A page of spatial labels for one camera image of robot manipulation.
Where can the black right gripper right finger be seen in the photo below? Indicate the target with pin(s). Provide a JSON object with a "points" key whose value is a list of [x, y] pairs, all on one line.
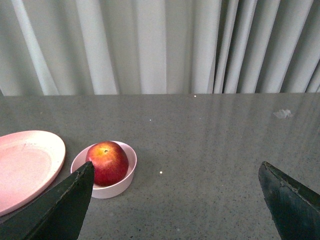
{"points": [[295, 208]]}

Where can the red apple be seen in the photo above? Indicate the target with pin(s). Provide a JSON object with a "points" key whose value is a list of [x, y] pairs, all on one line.
{"points": [[110, 163]]}

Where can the crumpled clear tape scrap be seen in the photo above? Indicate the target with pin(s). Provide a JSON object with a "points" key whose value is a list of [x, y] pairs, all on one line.
{"points": [[283, 114]]}

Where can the pink plate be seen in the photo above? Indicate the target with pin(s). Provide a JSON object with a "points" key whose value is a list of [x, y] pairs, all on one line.
{"points": [[29, 162]]}

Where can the pale pink bowl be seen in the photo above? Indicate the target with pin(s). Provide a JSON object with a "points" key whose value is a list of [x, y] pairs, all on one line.
{"points": [[106, 192]]}

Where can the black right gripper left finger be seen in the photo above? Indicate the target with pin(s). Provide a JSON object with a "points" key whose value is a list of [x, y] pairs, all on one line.
{"points": [[56, 215]]}

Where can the white curtain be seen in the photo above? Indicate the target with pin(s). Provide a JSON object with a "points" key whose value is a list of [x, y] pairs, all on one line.
{"points": [[113, 47]]}

